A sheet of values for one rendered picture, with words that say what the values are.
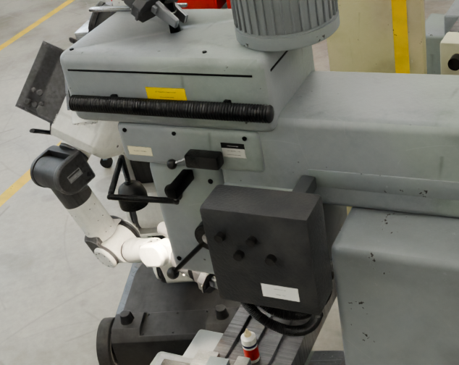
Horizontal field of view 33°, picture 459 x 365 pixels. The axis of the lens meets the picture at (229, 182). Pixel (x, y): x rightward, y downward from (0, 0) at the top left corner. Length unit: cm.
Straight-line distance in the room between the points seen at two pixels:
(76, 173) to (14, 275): 230
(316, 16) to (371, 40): 201
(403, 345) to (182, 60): 69
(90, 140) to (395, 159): 97
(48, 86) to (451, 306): 125
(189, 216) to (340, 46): 189
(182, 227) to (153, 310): 122
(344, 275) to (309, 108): 32
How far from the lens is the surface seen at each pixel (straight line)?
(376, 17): 341
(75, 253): 443
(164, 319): 290
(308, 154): 152
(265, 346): 221
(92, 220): 227
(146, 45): 160
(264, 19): 143
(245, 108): 146
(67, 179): 217
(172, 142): 163
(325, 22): 147
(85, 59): 164
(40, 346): 392
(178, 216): 178
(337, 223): 179
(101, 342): 292
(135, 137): 168
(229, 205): 133
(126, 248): 227
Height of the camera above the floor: 246
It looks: 32 degrees down
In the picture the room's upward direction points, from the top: 11 degrees counter-clockwise
